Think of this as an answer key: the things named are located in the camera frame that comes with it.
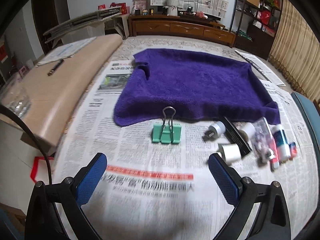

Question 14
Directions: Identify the pink tube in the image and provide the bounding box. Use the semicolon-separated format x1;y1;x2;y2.
267;134;280;171

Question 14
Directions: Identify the white blue labelled bottle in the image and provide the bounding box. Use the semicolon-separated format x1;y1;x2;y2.
271;124;291;162

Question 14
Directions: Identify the small red pink jar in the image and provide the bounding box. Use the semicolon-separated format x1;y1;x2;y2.
289;142;297;159

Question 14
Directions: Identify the clear candy bottle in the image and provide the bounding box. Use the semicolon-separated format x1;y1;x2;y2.
252;117;272;164

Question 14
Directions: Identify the white cube charger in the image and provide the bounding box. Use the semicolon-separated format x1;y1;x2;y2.
217;144;242;165

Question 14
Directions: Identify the black box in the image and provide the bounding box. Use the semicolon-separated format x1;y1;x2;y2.
221;116;252;157

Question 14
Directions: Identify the small round white adapter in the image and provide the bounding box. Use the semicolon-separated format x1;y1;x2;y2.
204;121;226;140

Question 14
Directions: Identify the green binder clip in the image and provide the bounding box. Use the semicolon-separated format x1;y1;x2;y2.
151;106;182;144

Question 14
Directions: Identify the teal chair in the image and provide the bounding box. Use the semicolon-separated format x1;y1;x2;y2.
291;92;319;167

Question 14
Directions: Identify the large newspaper on table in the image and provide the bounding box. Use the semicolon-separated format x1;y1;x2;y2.
53;61;319;239

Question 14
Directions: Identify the glass cup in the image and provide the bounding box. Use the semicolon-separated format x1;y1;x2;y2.
1;80;31;119

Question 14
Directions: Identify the beige bench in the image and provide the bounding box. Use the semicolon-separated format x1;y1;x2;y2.
10;34;123;151

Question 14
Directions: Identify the black pen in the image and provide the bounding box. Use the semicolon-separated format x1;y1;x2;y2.
47;59;65;76

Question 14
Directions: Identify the purple towel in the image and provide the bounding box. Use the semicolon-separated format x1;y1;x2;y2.
114;49;280;126

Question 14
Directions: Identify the paper sheet on bench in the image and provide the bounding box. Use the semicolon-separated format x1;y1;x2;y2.
36;37;96;67

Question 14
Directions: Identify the beige curtain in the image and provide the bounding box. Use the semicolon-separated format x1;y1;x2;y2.
268;0;320;101

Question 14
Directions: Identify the folded grey rack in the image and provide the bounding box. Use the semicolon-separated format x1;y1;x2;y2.
43;6;121;43

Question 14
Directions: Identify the wooden tv cabinet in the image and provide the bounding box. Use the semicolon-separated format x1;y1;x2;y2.
128;15;236;48

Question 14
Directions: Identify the dark shelf unit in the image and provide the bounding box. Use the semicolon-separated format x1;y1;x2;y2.
230;0;283;60

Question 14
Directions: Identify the white jar on cabinet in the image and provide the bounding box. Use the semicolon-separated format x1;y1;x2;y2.
167;0;180;16

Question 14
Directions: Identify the black cable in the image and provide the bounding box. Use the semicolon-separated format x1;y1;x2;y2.
0;103;53;186

